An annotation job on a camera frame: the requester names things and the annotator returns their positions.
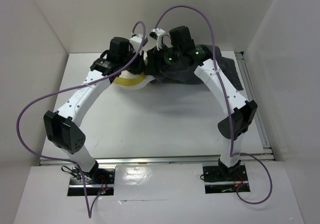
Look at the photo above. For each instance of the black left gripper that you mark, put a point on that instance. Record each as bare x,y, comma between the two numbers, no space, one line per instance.
140,65

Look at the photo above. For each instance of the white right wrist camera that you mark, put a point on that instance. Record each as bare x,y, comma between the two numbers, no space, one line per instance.
157,34

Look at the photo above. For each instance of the dark grey checked pillowcase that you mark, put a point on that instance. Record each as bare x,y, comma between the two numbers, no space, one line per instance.
194,59

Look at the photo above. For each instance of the cream memory foam pillow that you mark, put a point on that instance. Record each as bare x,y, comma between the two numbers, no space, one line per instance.
124,79

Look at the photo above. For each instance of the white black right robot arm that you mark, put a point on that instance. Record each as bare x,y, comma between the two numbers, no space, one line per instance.
238,109

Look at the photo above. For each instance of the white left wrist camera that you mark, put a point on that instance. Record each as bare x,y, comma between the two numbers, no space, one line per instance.
137,40

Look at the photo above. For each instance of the aluminium front rail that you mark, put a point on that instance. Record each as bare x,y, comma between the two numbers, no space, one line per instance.
268,155

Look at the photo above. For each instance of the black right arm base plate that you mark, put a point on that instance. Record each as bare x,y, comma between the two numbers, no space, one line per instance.
214,174

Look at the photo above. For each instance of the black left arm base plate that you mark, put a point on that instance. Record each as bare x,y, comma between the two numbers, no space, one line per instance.
101,176

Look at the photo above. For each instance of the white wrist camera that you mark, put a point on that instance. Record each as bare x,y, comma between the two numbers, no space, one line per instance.
157,34
137,40

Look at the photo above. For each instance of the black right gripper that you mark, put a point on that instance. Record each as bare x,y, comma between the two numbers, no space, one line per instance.
154,60

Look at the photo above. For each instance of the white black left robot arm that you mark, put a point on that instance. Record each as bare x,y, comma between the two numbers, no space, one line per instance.
63,126

